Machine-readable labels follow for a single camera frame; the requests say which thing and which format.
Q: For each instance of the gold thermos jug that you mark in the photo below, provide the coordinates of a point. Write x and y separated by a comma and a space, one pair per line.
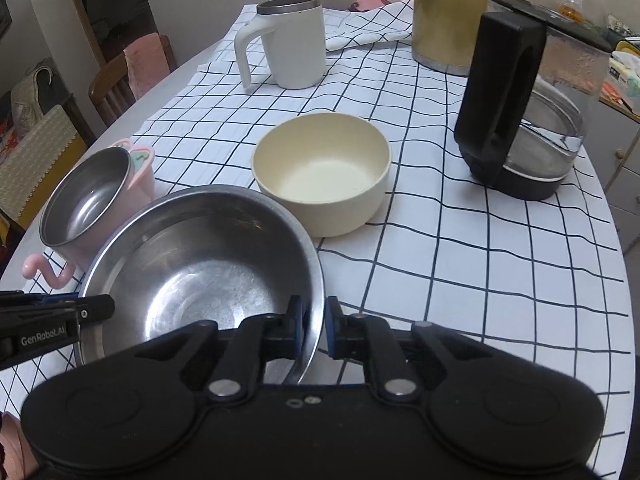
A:
447, 20

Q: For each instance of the black glass kettle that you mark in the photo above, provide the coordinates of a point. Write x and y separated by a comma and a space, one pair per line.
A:
500, 110

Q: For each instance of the orange bottle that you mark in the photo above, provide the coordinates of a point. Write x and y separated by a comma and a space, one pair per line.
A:
571, 9

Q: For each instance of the stainless steel bowl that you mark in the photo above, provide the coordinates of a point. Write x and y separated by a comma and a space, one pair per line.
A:
200, 270

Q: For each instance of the white mug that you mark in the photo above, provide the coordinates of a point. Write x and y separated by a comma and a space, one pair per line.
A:
297, 45

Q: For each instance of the person's left hand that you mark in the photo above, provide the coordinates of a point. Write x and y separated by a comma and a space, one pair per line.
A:
12, 452

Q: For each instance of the pink towel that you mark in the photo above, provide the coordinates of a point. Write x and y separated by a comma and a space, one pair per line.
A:
145, 65

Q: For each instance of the pink bowl with steel liner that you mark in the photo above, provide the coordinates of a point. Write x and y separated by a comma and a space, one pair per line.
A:
85, 205

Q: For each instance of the dark framed painting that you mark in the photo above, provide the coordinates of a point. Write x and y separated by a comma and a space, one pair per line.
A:
4, 7

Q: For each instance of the green white tissue box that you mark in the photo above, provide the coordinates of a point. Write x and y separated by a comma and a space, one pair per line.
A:
625, 77

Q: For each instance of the white checkered tablecloth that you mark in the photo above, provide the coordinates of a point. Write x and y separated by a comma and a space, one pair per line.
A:
450, 270

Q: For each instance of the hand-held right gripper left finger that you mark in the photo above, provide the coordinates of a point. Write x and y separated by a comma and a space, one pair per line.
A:
298, 330

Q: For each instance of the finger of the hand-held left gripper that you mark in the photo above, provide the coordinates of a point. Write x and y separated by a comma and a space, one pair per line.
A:
95, 308

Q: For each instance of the brown wooden chair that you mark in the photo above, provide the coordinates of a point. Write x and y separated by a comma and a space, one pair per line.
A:
107, 95

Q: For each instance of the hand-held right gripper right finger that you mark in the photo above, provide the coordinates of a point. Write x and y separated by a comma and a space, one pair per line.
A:
332, 330

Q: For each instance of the pink pouch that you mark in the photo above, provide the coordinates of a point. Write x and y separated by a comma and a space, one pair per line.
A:
372, 1

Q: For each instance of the cream bowl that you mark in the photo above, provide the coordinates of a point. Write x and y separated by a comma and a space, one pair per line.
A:
320, 175

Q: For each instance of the white drawer cabinet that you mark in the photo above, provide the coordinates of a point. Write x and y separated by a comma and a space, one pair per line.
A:
622, 170

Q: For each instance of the beige handbag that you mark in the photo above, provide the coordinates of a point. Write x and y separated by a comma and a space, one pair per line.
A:
30, 102

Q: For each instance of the yellow white padded mat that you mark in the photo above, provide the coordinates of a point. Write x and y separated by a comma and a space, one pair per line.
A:
45, 160

